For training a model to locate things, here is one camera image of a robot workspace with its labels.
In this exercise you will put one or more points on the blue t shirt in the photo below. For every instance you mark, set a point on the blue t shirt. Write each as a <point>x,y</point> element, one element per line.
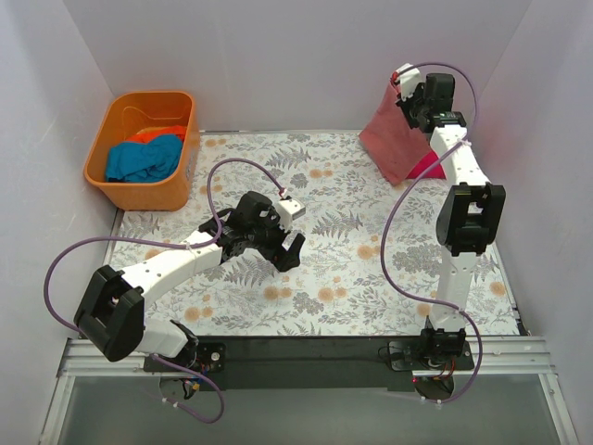
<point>144,163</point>

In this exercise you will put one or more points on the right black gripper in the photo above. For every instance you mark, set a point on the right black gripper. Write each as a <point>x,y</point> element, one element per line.
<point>412,112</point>

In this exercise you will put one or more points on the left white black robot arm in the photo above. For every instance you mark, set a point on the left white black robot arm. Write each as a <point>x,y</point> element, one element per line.
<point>112,313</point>

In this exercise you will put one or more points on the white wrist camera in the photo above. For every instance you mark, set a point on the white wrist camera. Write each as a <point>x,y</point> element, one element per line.
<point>405,80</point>
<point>289,209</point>

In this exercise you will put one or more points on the orange t shirt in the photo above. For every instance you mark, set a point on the orange t shirt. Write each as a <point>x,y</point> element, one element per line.
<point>149,134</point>

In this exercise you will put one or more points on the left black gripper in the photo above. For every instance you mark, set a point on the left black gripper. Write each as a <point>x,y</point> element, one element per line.
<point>275,246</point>

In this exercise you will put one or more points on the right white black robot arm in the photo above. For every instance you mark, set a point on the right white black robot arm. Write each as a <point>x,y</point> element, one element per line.
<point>466,225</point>

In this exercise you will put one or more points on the dusty pink t shirt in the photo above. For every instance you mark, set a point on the dusty pink t shirt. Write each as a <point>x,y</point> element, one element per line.
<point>399,152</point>

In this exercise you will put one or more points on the aluminium frame rail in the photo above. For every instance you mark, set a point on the aluminium frame rail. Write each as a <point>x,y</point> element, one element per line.
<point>99,402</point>

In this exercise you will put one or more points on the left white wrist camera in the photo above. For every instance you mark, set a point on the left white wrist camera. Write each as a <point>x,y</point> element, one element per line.
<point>289,209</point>

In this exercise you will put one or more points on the floral patterned table mat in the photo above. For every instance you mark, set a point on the floral patterned table mat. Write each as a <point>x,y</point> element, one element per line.
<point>369,265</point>

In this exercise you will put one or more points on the orange plastic basket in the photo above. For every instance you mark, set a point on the orange plastic basket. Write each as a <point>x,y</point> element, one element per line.
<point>130,114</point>

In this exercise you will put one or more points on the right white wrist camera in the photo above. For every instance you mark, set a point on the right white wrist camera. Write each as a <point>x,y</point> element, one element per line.
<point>405,80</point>

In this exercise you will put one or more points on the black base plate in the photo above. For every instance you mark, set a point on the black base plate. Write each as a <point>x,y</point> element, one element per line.
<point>311,362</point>

